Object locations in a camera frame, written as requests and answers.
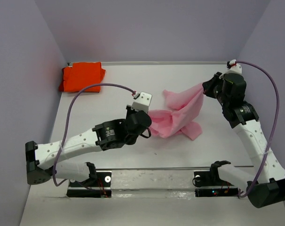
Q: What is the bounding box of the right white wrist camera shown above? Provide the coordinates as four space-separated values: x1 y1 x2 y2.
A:
224 59 242 75

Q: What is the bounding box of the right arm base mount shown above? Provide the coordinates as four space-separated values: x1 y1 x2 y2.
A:
192 161 238 198

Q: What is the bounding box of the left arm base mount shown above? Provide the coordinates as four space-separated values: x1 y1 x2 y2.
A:
66 162 112 198

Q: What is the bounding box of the pink t-shirt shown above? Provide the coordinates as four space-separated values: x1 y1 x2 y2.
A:
149 83 204 140

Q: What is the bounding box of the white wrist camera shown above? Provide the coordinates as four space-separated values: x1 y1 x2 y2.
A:
224 59 242 75
131 92 152 113

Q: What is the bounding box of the aluminium table edge rail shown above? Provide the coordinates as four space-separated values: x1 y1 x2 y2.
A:
101 61 227 66

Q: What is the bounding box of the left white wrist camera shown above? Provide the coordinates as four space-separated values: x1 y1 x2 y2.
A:
131 92 152 113

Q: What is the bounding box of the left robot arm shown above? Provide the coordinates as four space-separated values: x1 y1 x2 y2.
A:
25 105 151 186

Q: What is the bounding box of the folded orange t-shirt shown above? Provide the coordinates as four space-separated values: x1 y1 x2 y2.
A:
58 62 106 92

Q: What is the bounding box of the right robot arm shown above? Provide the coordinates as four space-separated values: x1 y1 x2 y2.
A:
202 72 285 208

